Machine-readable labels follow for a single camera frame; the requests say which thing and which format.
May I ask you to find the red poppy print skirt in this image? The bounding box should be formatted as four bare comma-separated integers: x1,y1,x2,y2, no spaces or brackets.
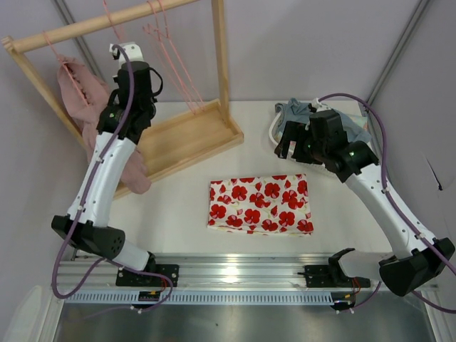
207,174,314,237

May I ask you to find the pink wire hanger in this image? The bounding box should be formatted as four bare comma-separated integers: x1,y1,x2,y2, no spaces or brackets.
102,0,125,43
142,1,203,115
152,0,204,114

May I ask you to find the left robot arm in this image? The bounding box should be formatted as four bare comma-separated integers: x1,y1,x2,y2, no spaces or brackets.
51,61,157,276

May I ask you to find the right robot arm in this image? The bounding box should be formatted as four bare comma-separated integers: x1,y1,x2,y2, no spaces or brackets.
274,109,455,296

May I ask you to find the pink dress on hanger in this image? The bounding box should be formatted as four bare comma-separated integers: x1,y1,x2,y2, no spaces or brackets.
57,54,151,195

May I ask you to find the pink hanger holding dress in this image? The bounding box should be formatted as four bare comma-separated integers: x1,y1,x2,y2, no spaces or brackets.
41,31,89,107

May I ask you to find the blue denim garment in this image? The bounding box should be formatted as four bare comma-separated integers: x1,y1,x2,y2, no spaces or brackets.
274,98,372,143

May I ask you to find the wooden clothes rack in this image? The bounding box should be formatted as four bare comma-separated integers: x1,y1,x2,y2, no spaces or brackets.
1,1,244,182

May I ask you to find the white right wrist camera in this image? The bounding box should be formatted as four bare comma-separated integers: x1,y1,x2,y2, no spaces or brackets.
309,98,331,113

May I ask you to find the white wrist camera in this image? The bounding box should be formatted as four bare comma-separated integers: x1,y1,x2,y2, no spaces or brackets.
109,42,144,68
309,98,331,113

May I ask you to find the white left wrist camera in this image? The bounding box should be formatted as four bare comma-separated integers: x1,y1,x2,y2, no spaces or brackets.
109,42,144,68

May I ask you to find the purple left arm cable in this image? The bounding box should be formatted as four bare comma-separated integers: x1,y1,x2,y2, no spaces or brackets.
51,44,175,314

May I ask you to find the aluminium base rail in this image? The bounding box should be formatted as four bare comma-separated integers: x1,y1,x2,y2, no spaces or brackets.
57,254,328,291

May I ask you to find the white slotted cable duct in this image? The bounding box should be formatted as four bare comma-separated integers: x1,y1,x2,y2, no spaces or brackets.
66,290,334,306

